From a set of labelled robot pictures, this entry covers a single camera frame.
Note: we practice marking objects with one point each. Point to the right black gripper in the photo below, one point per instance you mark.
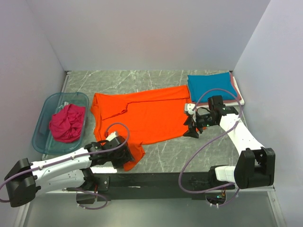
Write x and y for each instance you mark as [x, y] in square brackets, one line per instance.
[191, 132]

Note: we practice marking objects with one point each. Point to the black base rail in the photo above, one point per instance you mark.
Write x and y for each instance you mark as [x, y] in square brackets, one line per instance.
[129, 186]

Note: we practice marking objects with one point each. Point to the pink folded t shirt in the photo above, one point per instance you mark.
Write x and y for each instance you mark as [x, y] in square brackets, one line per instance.
[236, 97]

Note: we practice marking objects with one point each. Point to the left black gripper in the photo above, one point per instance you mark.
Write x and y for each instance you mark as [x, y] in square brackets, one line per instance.
[127, 156]

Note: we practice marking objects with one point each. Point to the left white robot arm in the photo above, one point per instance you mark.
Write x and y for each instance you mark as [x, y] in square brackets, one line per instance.
[73, 171]

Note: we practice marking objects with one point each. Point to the orange t shirt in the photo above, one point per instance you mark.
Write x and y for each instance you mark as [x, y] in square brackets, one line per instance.
[144, 118]

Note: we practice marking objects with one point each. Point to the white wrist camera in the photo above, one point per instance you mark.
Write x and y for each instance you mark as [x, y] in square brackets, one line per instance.
[189, 109]
[112, 136]

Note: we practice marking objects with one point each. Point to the teal plastic bin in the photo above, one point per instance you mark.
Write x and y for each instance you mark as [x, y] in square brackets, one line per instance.
[42, 140]

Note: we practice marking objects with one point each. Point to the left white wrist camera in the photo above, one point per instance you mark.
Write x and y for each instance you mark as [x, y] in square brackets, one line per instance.
[112, 136]

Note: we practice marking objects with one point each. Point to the magenta crumpled t shirt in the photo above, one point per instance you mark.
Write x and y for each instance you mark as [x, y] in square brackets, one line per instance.
[66, 125]

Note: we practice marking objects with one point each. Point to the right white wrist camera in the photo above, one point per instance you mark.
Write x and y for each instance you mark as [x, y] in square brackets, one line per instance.
[189, 109]

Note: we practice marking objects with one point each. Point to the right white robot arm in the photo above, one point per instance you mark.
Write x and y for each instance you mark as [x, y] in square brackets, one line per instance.
[256, 164]

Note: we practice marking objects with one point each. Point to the aluminium frame rail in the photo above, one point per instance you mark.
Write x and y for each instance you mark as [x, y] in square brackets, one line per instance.
[260, 189]

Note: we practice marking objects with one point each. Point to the blue folded t shirt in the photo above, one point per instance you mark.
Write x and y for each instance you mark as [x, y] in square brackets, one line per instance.
[199, 84]

